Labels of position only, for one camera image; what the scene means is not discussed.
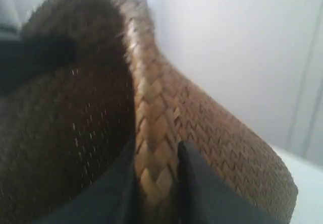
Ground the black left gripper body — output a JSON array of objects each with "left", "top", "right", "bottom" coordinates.
[{"left": 1, "top": 35, "right": 77, "bottom": 93}]

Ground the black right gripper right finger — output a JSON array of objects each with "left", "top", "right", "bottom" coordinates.
[{"left": 178, "top": 141, "right": 279, "bottom": 224}]

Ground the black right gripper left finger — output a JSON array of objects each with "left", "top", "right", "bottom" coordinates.
[{"left": 32, "top": 138, "right": 138, "bottom": 224}]

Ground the brown woven wicker basket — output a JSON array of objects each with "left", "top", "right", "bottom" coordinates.
[{"left": 1, "top": 0, "right": 298, "bottom": 223}]

